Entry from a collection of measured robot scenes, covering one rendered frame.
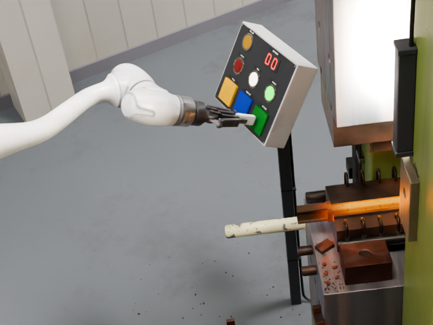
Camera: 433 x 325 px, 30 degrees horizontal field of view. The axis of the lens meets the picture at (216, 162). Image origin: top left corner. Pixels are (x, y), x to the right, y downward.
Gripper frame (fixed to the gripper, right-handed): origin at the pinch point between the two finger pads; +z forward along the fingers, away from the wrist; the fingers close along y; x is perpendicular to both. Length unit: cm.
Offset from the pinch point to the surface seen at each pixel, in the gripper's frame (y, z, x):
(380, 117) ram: 62, -14, 32
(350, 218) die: 52, 5, -2
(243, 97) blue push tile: -10.6, 4.7, 2.7
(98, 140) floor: -162, 44, -94
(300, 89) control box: 7.1, 10.1, 15.0
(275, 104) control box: 4.4, 5.5, 8.0
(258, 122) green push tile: 1.2, 4.7, -0.1
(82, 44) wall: -226, 51, -66
